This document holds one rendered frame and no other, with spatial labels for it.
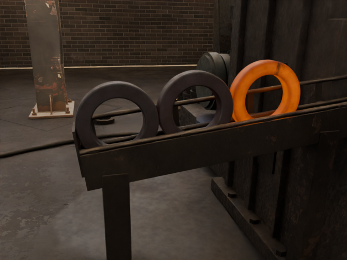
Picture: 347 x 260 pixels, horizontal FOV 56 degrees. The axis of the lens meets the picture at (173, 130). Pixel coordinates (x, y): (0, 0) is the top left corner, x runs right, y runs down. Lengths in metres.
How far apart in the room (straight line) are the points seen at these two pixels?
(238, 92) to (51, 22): 2.59
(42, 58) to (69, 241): 2.11
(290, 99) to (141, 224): 0.91
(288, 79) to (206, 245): 0.80
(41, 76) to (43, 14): 0.55
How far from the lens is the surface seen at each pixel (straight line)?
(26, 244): 1.50
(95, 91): 0.70
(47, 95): 3.30
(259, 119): 0.81
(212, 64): 2.06
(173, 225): 1.50
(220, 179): 1.75
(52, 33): 3.22
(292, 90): 0.86
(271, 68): 0.82
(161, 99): 0.73
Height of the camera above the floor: 0.85
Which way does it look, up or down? 18 degrees down
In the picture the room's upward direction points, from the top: 1 degrees clockwise
